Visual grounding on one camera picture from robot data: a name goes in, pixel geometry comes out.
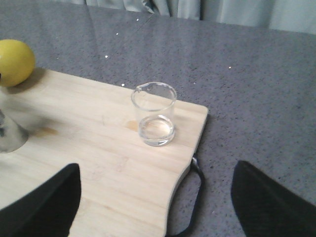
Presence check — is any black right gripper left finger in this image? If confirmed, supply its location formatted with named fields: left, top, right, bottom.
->
left=0, top=163, right=81, bottom=237

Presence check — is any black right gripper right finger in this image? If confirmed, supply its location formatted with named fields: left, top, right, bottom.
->
left=231, top=160, right=316, bottom=237

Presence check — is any steel double jigger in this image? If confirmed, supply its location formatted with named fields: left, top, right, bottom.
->
left=0, top=111, right=29, bottom=153

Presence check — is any small glass beaker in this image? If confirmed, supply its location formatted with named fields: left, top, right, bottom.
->
left=131, top=81, right=177, bottom=147

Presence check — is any wooden cutting board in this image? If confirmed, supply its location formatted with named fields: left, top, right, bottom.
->
left=0, top=68, right=208, bottom=237

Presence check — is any yellow lemon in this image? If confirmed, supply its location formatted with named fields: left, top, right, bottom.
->
left=0, top=39, right=36, bottom=87

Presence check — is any grey curtain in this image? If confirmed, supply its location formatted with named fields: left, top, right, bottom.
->
left=83, top=0, right=316, bottom=34

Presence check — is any black cutting board strap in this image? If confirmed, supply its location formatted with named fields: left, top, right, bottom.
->
left=167, top=157, right=205, bottom=237

